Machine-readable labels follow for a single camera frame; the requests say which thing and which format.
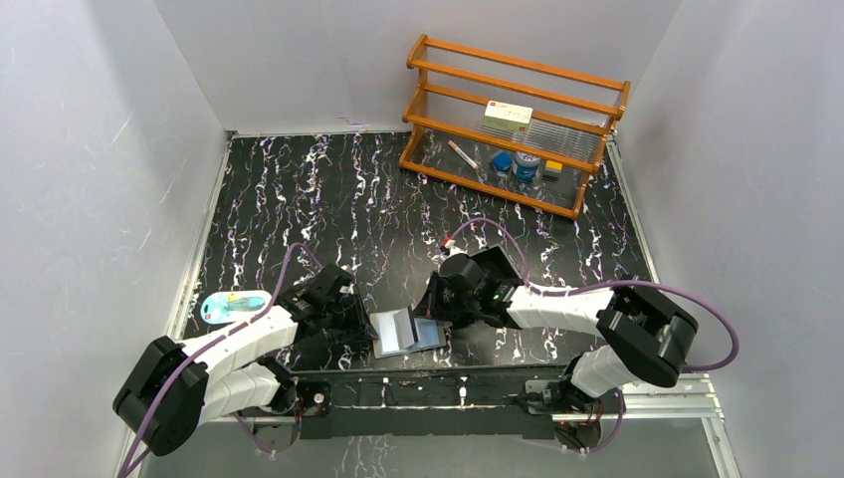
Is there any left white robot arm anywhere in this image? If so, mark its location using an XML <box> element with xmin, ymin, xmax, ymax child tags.
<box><xmin>111</xmin><ymin>265</ymin><xmax>378</xmax><ymax>456</ymax></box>

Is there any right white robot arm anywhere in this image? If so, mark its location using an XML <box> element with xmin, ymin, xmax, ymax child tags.
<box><xmin>413</xmin><ymin>247</ymin><xmax>699</xmax><ymax>412</ymax></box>

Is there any black plastic card box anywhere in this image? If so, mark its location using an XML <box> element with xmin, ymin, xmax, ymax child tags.
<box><xmin>469</xmin><ymin>245</ymin><xmax>525</xmax><ymax>284</ymax></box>

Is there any white blue blister pack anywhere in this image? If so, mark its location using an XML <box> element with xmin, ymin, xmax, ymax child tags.
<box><xmin>199</xmin><ymin>290</ymin><xmax>271</xmax><ymax>325</ymax></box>

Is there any blue small cube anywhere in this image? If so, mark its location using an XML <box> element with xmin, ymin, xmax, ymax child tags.
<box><xmin>490</xmin><ymin>150</ymin><xmax>513</xmax><ymax>175</ymax></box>

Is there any blue white round can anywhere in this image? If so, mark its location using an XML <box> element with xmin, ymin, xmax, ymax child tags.
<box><xmin>513</xmin><ymin>151</ymin><xmax>541</xmax><ymax>182</ymax></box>

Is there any red white pen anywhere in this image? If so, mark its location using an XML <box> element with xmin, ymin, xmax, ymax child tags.
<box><xmin>448</xmin><ymin>140</ymin><xmax>480</xmax><ymax>170</ymax></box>

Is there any yellow black small block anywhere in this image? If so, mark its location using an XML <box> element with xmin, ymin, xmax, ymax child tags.
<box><xmin>541</xmin><ymin>160</ymin><xmax>563</xmax><ymax>182</ymax></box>

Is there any orange wooden shelf rack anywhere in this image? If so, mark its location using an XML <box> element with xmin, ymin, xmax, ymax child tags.
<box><xmin>399</xmin><ymin>34</ymin><xmax>632</xmax><ymax>219</ymax></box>

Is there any white green carton box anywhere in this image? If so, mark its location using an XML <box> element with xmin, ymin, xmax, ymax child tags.
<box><xmin>483</xmin><ymin>101</ymin><xmax>533</xmax><ymax>132</ymax></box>

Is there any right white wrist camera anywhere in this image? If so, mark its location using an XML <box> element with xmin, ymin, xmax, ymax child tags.
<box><xmin>439</xmin><ymin>238</ymin><xmax>466</xmax><ymax>260</ymax></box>

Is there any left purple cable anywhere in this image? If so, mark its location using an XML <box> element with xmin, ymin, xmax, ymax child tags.
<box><xmin>116</xmin><ymin>242</ymin><xmax>324</xmax><ymax>478</ymax></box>

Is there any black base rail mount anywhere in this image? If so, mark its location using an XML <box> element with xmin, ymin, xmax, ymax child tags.
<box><xmin>234</xmin><ymin>363</ymin><xmax>628</xmax><ymax>450</ymax></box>

